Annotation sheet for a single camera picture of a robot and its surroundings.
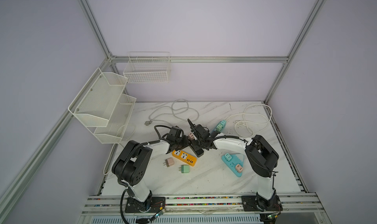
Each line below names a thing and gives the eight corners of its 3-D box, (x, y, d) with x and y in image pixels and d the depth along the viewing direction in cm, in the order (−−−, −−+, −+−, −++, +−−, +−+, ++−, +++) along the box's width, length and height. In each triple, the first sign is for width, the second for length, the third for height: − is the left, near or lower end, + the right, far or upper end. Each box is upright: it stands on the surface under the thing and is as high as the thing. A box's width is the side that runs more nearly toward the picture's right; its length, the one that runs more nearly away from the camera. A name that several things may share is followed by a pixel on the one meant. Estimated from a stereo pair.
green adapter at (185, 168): (178, 173, 86) (178, 171, 84) (178, 166, 88) (178, 164, 86) (189, 173, 86) (189, 171, 84) (189, 166, 89) (189, 164, 86)
